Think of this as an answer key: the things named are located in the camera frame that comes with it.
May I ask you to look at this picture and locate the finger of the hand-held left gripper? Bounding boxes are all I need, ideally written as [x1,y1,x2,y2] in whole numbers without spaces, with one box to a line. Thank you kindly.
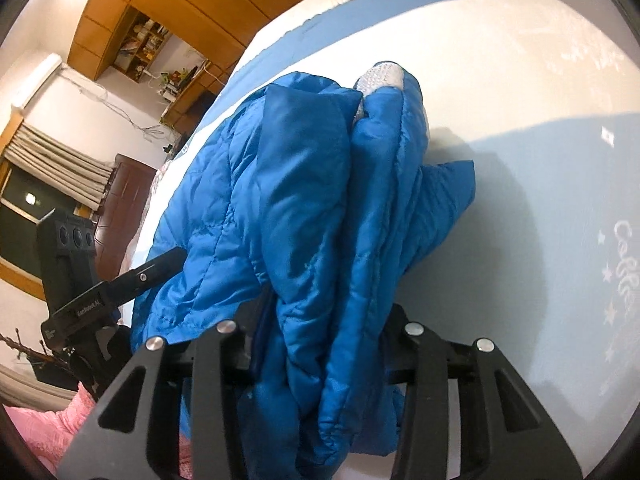
[102,246,187,307]

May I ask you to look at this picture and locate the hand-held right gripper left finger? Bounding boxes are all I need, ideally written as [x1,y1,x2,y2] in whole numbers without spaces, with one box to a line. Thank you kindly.
[57,302,266,480]

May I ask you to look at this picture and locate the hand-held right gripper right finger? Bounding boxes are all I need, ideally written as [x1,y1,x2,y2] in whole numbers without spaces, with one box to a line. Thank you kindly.
[382,302,583,480]

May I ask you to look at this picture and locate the blue puffer jacket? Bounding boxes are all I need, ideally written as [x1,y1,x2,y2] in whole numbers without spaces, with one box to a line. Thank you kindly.
[131,60,476,480]

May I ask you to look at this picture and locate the wooden framed window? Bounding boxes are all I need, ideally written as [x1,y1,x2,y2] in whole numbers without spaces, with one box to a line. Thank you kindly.
[0,160,76,287]

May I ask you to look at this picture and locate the dark dried branches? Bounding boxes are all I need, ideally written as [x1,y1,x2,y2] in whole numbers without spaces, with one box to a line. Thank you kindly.
[0,327,68,368]

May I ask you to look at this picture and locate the beige curtain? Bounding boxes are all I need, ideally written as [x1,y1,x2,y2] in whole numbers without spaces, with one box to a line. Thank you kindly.
[5,122,116,209]

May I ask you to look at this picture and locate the pink knit sweater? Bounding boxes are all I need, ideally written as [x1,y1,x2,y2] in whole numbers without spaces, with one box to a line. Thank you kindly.
[0,392,196,480]

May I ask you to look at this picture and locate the light blue bed sheet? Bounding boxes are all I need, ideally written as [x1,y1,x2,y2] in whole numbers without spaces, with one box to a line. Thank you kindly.
[120,0,640,476]

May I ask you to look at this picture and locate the wooden wardrobe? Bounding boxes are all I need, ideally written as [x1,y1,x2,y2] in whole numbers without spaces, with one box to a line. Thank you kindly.
[67,0,312,131]

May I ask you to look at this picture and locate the wall cable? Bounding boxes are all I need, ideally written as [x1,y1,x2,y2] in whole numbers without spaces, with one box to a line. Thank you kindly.
[60,71,177,147]

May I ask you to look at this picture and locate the white wall air conditioner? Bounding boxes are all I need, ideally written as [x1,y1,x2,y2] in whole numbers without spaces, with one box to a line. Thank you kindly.
[10,55,64,109]

